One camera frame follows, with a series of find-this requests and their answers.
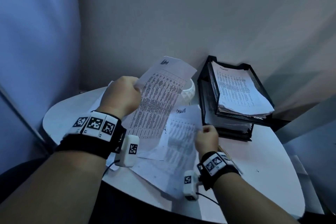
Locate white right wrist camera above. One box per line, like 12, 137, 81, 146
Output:
183, 170, 200, 201

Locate person's left forearm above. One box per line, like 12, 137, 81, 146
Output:
0, 150, 107, 224

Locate thin bundle printed sheets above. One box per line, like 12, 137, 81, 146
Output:
204, 98, 253, 133

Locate person's right hand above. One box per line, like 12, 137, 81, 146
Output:
194, 125, 220, 161

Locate neat stack of papers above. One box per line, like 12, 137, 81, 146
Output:
211, 61, 275, 120

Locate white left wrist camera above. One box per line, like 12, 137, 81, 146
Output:
114, 134, 140, 168

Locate right black marker wristband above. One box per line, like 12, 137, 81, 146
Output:
197, 151, 242, 191

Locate person's black trousers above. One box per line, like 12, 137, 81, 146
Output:
0, 158, 205, 224

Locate person's right forearm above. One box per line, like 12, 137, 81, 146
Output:
212, 173, 300, 224

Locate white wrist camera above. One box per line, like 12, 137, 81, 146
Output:
183, 170, 200, 201
114, 134, 140, 168

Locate left black marker wristband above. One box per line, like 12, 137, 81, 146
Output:
55, 111, 127, 160

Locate person's left hand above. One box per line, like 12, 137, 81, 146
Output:
96, 75, 142, 121

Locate white faceted cup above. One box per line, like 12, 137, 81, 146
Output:
180, 78, 196, 105

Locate pile of printed papers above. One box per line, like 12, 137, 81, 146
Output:
88, 80, 200, 201

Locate black mesh paper tray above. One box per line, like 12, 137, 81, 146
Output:
197, 55, 291, 142

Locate brown pen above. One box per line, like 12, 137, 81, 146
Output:
218, 144, 233, 160

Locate thin black camera cable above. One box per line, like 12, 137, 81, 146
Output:
195, 192, 220, 206
101, 159, 120, 177

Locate printed paper sheet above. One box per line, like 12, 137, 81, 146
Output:
136, 105, 203, 162
121, 56, 198, 140

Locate black marker wristband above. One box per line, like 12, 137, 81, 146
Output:
197, 151, 242, 191
55, 111, 127, 160

